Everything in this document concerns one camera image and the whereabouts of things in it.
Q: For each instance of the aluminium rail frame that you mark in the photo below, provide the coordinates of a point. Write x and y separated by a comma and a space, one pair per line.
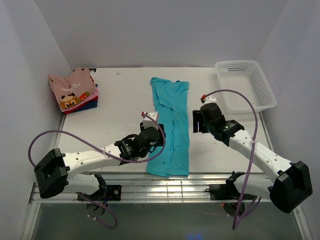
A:
139, 187

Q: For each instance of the white plastic basket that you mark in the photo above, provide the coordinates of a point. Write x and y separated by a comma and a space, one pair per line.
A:
247, 78

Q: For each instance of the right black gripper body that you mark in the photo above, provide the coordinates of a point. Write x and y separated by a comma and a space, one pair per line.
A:
204, 126

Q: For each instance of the beige folded t-shirt with print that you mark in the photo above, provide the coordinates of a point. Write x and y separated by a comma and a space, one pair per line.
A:
67, 89

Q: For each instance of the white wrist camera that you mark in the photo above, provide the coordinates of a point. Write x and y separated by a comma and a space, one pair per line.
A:
150, 119
206, 99

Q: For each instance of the pink folded t-shirt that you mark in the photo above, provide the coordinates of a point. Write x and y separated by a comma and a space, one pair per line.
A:
88, 96

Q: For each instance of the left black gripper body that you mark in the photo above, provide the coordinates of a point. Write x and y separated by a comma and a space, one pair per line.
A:
160, 141

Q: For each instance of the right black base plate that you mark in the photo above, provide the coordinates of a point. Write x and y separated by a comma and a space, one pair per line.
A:
222, 192

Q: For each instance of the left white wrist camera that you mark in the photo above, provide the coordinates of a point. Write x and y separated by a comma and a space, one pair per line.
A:
150, 119

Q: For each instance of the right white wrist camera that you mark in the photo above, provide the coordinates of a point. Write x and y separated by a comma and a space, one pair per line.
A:
206, 99

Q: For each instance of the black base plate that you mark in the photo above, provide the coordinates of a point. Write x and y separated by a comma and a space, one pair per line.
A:
102, 193
222, 192

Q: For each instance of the blue folded t-shirt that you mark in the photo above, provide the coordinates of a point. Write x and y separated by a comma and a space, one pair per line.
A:
86, 105

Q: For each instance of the red folded t-shirt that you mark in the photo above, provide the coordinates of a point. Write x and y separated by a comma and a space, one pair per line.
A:
66, 111

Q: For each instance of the teal t-shirt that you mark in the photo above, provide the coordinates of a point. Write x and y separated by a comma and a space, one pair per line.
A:
170, 100

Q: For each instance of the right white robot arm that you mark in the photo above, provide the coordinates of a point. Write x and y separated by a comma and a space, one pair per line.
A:
287, 184

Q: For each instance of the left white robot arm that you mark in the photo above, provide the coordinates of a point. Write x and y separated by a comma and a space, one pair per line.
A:
59, 172

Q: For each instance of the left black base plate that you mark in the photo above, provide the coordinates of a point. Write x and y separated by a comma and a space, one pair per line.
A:
102, 193

